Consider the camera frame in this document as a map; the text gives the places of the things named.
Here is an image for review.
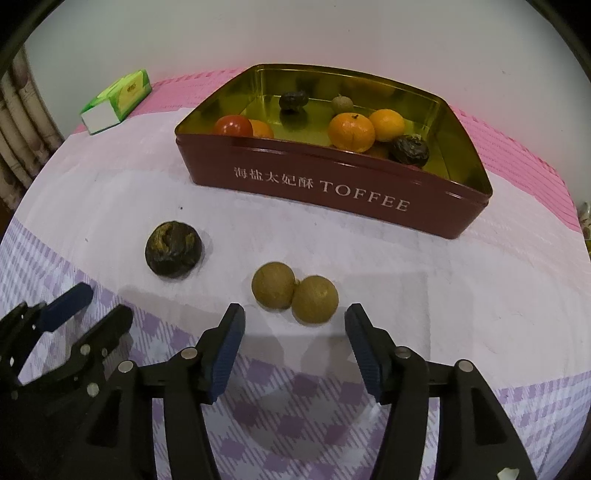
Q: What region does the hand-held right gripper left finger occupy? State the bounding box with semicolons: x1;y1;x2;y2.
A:
76;302;246;480

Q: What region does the pink striped cloth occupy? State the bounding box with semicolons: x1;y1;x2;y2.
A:
74;67;580;232

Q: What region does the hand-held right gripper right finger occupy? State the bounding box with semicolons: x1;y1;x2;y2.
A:
345;303;539;480

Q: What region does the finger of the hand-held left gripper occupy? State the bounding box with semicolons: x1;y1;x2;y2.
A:
28;282;94;333
55;305;134;398

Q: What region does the green tissue box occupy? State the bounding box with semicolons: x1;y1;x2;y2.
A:
79;69;153;136

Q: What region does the dark wrinkled round fruit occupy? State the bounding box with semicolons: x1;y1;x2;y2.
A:
279;90;309;113
144;220;204;279
390;134;430;168

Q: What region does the red metal tin box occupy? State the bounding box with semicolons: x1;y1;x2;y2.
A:
174;64;494;240

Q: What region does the small oval orange mandarin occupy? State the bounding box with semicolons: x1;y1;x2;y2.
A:
368;108;406;142

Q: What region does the red tomato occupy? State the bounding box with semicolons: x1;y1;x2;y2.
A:
213;114;254;137

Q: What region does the purple checkered tablecloth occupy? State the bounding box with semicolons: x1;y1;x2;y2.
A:
0;111;583;480

